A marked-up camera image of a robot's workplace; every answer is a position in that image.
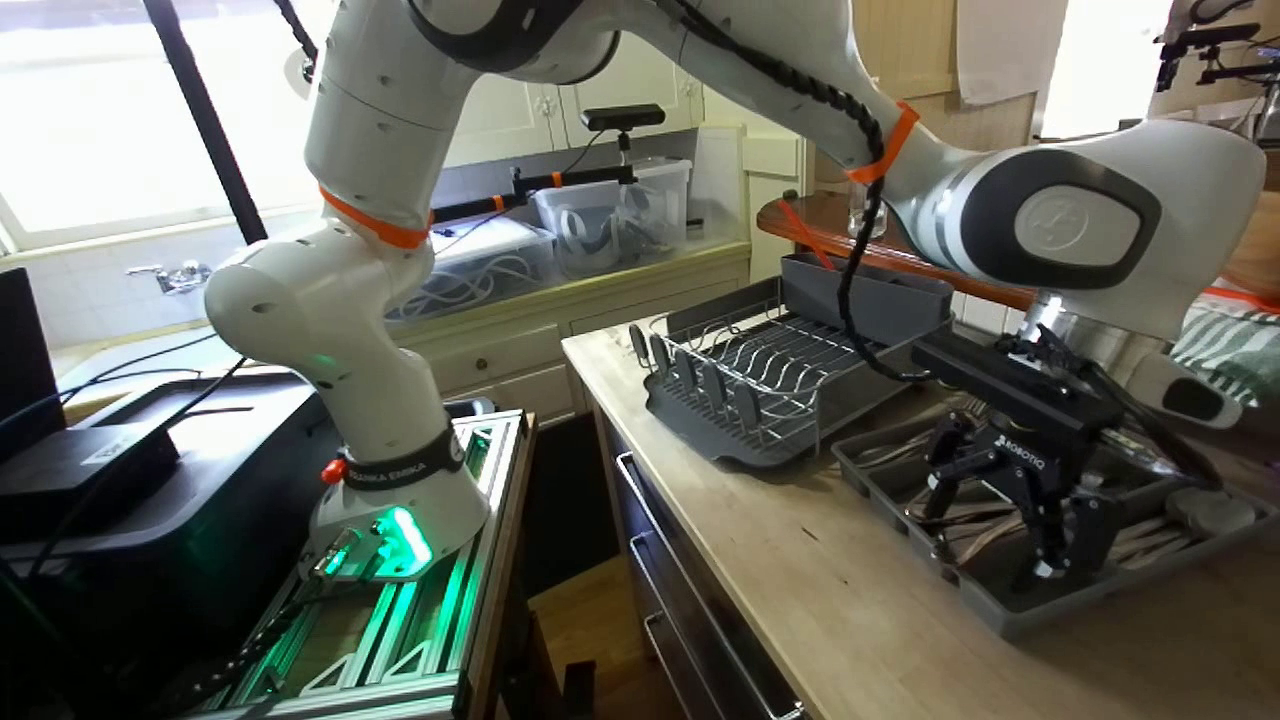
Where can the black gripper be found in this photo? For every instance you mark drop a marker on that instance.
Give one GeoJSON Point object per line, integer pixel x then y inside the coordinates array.
{"type": "Point", "coordinates": [1033, 384]}

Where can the grey dish drying rack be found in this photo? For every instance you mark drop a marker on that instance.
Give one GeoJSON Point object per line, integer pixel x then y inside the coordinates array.
{"type": "Point", "coordinates": [767, 372]}

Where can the grey cutlery tray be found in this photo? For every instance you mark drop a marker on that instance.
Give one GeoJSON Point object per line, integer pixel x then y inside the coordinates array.
{"type": "Point", "coordinates": [1162, 514]}

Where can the green striped dish towel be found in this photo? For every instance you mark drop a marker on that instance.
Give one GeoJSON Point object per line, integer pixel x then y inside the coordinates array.
{"type": "Point", "coordinates": [1232, 350]}

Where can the clear plastic storage bin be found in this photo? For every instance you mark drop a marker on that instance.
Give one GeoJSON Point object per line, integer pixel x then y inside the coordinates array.
{"type": "Point", "coordinates": [616, 222]}

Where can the black monitor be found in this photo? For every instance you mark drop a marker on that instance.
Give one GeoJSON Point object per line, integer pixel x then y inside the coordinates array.
{"type": "Point", "coordinates": [29, 400]}

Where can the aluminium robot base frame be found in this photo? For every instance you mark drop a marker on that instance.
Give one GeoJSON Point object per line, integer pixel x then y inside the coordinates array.
{"type": "Point", "coordinates": [417, 649]}

